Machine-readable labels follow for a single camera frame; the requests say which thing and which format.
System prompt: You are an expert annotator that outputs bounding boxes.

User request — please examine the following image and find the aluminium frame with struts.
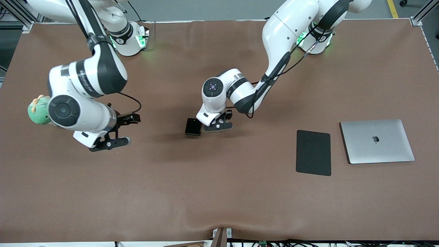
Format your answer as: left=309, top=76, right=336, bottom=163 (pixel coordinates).
left=0, top=0, right=45, bottom=32

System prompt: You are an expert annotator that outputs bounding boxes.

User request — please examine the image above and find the black folding phone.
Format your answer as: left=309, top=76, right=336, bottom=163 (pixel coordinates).
left=185, top=118, right=202, bottom=136

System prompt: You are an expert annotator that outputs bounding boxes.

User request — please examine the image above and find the thin black base cable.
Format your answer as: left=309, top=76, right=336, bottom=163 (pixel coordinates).
left=129, top=0, right=145, bottom=23

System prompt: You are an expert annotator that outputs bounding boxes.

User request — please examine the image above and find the brown table cover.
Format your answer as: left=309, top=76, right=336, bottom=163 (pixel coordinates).
left=0, top=19, right=439, bottom=243

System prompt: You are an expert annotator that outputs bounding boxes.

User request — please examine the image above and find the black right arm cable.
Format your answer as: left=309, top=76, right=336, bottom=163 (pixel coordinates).
left=64, top=0, right=142, bottom=114

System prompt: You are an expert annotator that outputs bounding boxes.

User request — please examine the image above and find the aluminium profile post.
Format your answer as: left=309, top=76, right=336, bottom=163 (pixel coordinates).
left=411, top=0, right=439, bottom=26

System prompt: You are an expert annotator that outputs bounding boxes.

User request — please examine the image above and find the green dinosaur plush toy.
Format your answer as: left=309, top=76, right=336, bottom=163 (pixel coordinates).
left=27, top=95, right=52, bottom=125

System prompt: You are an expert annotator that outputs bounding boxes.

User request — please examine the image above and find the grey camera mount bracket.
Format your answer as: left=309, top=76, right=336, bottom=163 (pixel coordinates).
left=212, top=227, right=233, bottom=247

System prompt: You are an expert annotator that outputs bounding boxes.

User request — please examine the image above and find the silver laptop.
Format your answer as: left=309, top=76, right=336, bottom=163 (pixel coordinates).
left=340, top=119, right=415, bottom=164

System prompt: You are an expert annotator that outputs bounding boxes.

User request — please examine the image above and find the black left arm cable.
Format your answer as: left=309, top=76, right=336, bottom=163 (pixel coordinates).
left=245, top=30, right=328, bottom=119

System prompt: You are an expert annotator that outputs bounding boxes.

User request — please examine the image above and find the black mouse pad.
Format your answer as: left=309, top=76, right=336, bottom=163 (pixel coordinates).
left=296, top=130, right=332, bottom=176

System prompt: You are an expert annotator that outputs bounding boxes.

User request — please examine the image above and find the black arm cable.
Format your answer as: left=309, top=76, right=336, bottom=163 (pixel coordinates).
left=64, top=0, right=142, bottom=114
left=245, top=30, right=328, bottom=119

